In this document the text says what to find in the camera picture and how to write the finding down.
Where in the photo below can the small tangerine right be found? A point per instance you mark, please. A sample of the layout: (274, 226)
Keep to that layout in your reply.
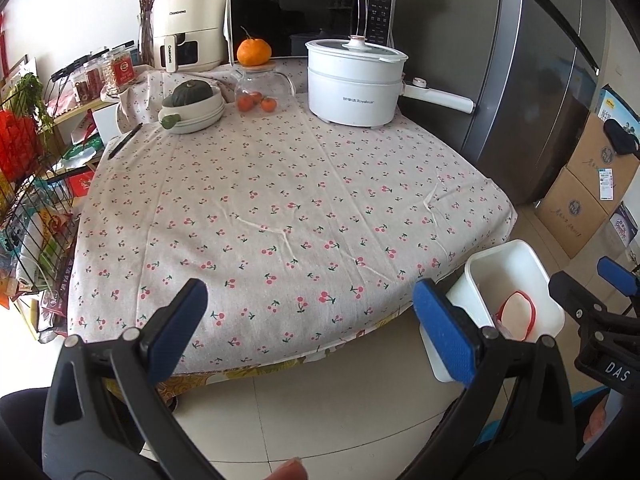
(268, 105)

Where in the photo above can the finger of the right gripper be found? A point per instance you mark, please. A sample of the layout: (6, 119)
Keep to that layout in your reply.
(587, 310)
(624, 281)

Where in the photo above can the green potted plant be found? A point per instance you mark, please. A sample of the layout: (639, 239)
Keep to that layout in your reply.
(26, 100)

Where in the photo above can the black wire rack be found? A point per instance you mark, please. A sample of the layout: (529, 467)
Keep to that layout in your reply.
(37, 226)

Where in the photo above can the black microwave oven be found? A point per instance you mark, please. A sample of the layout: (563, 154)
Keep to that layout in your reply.
(287, 25)

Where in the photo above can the white electric cooking pot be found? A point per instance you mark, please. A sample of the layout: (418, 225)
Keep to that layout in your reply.
(354, 83)

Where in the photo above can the cardboard box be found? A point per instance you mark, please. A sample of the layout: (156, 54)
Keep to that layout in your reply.
(571, 214)
(594, 152)

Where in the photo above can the cardboard box upper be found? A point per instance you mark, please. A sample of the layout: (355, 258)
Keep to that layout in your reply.
(594, 152)

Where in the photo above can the large orange on jar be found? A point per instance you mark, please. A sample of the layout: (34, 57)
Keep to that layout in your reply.
(253, 52)

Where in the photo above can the cherry print tablecloth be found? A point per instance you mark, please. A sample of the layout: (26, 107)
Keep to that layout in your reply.
(307, 235)

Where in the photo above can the small tangerine left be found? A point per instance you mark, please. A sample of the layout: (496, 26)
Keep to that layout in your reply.
(244, 102)

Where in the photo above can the red instant noodle tray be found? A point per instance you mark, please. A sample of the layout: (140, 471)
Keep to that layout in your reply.
(516, 317)

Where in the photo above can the glass jar with wooden lid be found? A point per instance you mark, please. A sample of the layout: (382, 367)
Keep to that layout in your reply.
(267, 80)

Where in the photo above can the cream air fryer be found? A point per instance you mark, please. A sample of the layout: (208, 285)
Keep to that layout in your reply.
(187, 35)

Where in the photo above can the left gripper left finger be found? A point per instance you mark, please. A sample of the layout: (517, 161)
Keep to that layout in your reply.
(142, 363)

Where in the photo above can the cardboard box lower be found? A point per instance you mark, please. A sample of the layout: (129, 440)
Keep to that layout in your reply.
(571, 214)

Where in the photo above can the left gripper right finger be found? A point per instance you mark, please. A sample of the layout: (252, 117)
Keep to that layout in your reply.
(514, 418)

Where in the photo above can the green pumpkin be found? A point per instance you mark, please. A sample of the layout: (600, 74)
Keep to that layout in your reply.
(189, 92)

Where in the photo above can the stacked white bowls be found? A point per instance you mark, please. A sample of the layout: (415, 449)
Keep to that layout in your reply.
(194, 117)

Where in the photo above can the white trash bin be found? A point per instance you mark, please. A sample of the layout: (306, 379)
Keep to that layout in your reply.
(488, 278)

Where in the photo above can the grey refrigerator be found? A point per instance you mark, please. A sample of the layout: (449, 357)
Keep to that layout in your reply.
(531, 68)

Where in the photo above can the person's left hand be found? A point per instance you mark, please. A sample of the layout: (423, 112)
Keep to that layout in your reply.
(290, 470)

